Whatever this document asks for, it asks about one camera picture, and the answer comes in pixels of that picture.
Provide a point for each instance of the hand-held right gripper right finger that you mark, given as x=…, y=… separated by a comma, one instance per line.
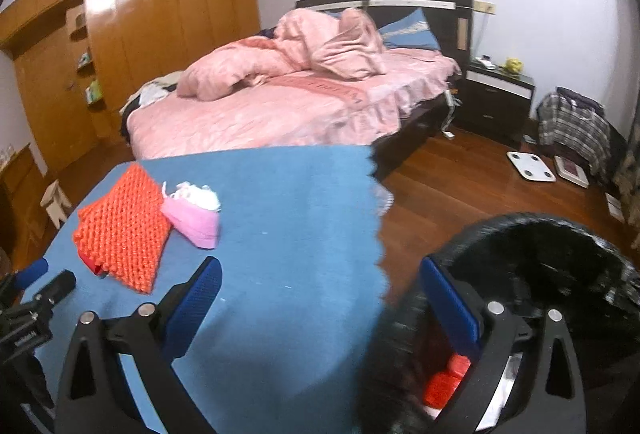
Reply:
x=452, y=309

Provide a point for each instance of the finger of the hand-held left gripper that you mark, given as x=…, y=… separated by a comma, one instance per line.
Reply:
x=57, y=286
x=31, y=273

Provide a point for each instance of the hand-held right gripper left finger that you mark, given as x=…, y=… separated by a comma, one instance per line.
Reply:
x=195, y=309

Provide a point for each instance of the red plastic bag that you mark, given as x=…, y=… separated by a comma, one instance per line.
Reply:
x=92, y=265

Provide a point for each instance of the red box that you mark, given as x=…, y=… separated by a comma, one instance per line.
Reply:
x=445, y=381

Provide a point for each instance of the orange foam packing sheet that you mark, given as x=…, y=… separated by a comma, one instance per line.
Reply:
x=120, y=229

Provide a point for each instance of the pink and white slipper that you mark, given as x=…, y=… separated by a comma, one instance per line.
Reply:
x=195, y=224

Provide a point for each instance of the black lined trash bin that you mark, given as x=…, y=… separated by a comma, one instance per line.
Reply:
x=525, y=239

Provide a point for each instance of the white tissue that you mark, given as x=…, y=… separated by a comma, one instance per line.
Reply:
x=200, y=196

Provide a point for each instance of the small wooden stool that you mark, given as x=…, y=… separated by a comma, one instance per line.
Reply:
x=54, y=201

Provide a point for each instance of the low wooden cabinet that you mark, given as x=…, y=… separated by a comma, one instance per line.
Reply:
x=20, y=194

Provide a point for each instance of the blue scalloped table cloth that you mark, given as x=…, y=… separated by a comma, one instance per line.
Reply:
x=290, y=224

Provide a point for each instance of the white bathroom scale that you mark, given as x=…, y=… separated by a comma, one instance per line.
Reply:
x=531, y=167

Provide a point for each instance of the white scale with red panel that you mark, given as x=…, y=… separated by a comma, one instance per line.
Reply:
x=571, y=171

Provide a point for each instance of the white booklet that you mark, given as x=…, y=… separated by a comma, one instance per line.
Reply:
x=615, y=205

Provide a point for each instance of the dark nightstand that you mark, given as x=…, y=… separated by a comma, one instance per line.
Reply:
x=492, y=107

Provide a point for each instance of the pile of light clothes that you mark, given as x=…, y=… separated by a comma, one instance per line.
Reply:
x=150, y=94

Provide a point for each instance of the plaid cloth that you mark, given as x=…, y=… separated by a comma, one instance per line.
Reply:
x=575, y=129

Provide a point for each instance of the dark wooden bed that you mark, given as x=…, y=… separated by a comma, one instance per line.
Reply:
x=300, y=114

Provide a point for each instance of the white desk phone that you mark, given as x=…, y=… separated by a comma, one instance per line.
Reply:
x=485, y=63

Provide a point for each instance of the yellow plush toy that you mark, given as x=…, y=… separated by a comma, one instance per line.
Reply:
x=512, y=65

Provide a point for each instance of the pink duvet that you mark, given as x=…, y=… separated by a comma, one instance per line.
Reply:
x=280, y=59

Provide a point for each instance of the large blue pillow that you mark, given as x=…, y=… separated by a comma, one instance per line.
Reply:
x=412, y=32

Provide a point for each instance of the purple cloth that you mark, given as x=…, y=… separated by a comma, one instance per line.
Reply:
x=270, y=33

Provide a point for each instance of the wooden wardrobe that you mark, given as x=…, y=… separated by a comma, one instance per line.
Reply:
x=175, y=14

